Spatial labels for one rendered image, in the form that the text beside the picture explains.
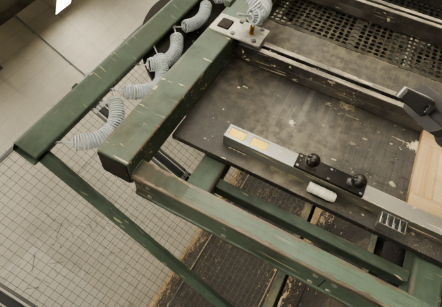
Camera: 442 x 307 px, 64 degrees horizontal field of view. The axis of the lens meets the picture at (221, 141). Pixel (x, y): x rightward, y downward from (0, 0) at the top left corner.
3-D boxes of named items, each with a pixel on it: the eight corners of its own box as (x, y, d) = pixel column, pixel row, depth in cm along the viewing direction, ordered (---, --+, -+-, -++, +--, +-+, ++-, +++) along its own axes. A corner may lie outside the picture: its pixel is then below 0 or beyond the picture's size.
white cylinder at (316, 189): (304, 192, 99) (331, 205, 98) (308, 187, 97) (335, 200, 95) (308, 184, 101) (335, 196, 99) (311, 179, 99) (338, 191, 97)
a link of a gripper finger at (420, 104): (408, 83, 59) (433, 100, 61) (394, 98, 60) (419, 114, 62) (412, 87, 58) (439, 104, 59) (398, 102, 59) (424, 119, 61)
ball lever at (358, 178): (354, 192, 97) (365, 191, 84) (341, 186, 98) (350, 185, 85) (360, 179, 97) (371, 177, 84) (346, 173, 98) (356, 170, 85)
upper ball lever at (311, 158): (313, 173, 100) (318, 169, 87) (300, 167, 101) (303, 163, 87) (318, 161, 100) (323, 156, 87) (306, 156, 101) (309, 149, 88)
